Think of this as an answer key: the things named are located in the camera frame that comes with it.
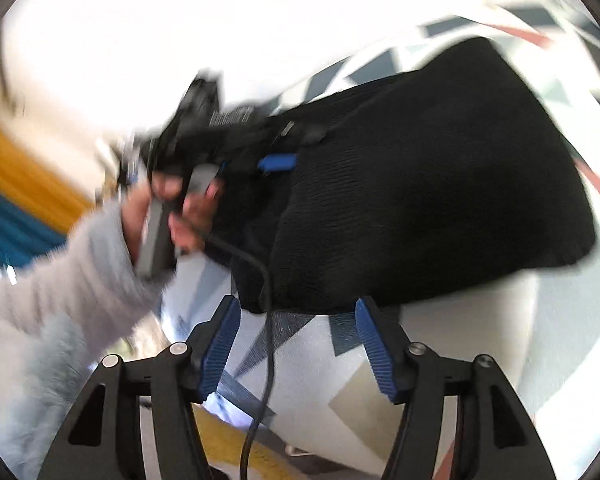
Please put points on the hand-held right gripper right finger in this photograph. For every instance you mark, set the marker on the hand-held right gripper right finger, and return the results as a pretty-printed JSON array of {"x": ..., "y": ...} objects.
[{"x": 377, "y": 355}]

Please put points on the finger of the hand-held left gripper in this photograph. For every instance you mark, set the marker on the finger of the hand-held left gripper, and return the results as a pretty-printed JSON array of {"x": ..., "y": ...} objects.
[{"x": 277, "y": 162}]

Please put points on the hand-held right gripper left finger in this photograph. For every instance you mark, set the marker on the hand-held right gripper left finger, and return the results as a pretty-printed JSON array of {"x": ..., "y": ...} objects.
[{"x": 219, "y": 355}]

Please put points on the black knit garment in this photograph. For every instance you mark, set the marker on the black knit garment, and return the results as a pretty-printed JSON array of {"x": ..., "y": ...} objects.
[{"x": 420, "y": 185}]

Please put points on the person's left hand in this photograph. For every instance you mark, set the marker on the person's left hand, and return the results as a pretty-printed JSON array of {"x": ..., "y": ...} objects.
[{"x": 195, "y": 220}]

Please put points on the geometric print table mat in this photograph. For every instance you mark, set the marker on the geometric print table mat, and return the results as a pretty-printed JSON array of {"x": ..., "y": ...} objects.
[{"x": 455, "y": 360}]

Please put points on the teal curtain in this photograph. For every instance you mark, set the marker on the teal curtain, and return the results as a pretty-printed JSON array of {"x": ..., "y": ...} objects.
[{"x": 10, "y": 230}]

